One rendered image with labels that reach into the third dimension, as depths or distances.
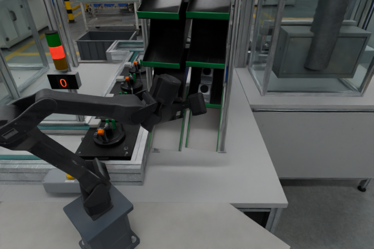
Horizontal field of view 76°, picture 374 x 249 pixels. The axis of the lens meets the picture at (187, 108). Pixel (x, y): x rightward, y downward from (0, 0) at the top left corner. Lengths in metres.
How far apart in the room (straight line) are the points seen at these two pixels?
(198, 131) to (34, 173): 0.69
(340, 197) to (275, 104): 1.10
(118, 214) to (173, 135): 0.41
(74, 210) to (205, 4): 0.74
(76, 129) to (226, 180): 0.76
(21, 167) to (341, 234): 2.02
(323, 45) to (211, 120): 0.92
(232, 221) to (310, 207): 1.35
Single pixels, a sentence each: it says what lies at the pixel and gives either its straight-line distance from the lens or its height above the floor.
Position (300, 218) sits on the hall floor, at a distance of 2.17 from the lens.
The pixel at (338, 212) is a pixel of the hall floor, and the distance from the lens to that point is 2.33.
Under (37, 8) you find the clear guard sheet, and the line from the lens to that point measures 1.17.
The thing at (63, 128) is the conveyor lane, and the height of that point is 0.95.
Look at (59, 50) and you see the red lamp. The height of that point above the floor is 1.34.
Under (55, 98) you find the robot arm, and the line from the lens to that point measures 0.54.
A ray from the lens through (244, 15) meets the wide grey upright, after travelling 2.01.
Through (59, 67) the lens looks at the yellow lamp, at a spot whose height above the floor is 1.27.
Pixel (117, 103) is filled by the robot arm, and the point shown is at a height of 1.39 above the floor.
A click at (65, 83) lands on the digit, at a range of 1.18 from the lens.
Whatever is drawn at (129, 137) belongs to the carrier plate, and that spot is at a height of 0.97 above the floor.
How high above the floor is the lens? 1.68
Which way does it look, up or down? 33 degrees down
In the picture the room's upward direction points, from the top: straight up
